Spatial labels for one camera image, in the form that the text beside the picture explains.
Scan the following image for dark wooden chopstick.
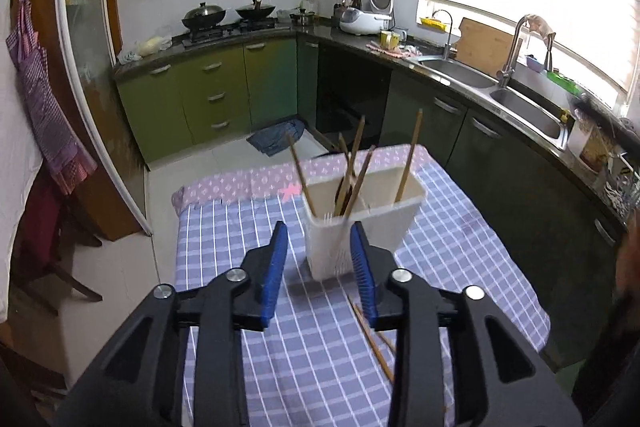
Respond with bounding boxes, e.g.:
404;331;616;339
335;132;354;208

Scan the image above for steel kitchen faucet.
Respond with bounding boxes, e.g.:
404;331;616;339
496;14;556;88

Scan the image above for person's right hand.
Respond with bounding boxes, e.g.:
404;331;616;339
615;210;640;301

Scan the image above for blue checkered tablecloth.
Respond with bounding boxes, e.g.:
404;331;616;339
171;145;550;426

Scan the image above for dark wooden chair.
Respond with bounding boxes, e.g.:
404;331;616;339
1;168;103;317

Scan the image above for white plastic utensil holder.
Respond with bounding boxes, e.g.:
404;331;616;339
300;164;428;282

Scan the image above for purple checkered apron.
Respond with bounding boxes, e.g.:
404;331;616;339
6;0;96;196

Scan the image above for white hanging sheet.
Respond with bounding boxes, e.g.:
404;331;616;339
0;0;42;323

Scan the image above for steel sink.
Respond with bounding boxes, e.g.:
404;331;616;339
411;56;570;150

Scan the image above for green lower cabinets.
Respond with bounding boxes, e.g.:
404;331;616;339
116;37;298;165

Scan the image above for wooden cutting board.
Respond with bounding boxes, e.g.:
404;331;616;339
456;17;512;77

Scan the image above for gas stove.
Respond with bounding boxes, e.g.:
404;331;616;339
176;17;278;48

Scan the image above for black wok with lid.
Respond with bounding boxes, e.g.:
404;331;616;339
181;2;226;31

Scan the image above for white rice cooker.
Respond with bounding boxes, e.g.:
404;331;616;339
338;8;392;36

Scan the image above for black pan with lid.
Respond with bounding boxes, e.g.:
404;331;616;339
235;0;276;22

